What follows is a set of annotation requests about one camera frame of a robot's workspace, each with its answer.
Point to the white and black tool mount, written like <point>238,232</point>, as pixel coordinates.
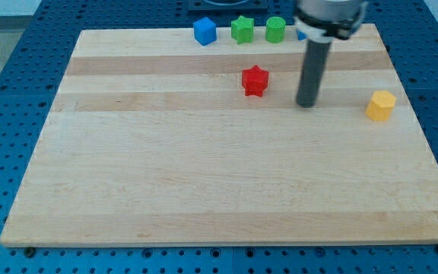
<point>321,31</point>

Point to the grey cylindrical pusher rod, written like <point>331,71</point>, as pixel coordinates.
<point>312,71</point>

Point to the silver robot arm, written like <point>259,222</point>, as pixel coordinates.
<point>330,9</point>

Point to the red star block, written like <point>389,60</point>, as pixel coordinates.
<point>254,81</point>

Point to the green star block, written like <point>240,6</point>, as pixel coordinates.
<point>242,29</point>

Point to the blue cube block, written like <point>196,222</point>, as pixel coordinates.
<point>204,31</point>

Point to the partly hidden blue block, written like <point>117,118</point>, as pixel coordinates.
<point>301,35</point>

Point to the green cylinder block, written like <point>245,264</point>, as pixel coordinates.
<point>275,28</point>

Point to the yellow hexagon block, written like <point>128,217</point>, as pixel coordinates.
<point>380,106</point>

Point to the wooden board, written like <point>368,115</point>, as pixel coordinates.
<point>151,142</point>

